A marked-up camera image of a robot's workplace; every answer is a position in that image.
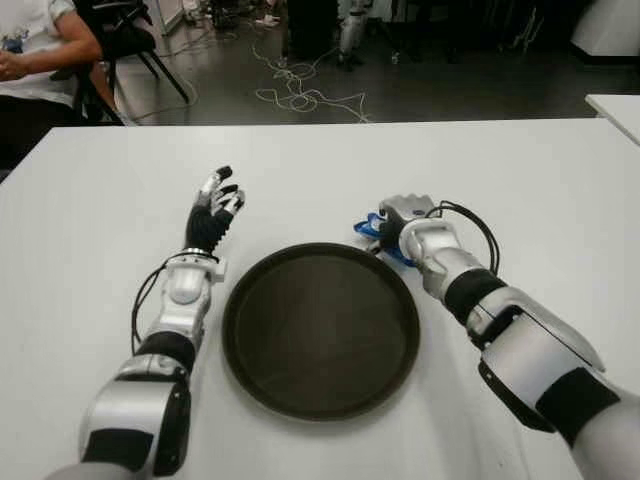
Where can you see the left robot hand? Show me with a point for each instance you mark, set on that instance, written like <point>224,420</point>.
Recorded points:
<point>205,230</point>

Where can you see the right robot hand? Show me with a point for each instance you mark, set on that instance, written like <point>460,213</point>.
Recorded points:
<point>407,207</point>

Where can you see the blue Oreo packet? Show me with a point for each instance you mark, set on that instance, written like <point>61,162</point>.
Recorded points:
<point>367,225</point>

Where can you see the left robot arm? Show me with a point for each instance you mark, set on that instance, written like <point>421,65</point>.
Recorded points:
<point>150,390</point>

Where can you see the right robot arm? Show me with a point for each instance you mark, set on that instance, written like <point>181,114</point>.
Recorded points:
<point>525,350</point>

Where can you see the round dark brown tray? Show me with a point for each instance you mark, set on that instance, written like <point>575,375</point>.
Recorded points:
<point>320,330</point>

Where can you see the bare leg white shoe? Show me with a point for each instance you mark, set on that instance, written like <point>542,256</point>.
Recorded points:
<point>106,90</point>

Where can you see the black cabinet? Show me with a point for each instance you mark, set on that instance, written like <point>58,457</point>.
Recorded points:
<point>312,27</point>

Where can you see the black chair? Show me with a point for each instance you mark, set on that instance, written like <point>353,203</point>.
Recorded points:
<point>125,35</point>

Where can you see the white board panel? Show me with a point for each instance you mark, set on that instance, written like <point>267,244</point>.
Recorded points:
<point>167,12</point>

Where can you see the white side table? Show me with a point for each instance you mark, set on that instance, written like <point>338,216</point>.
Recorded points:
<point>620,112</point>

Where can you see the seated person white shirt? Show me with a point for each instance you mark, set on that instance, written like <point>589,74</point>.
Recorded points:
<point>35,60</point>

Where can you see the white curved machine housing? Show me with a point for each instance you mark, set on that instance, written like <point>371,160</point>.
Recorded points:
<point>610,27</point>

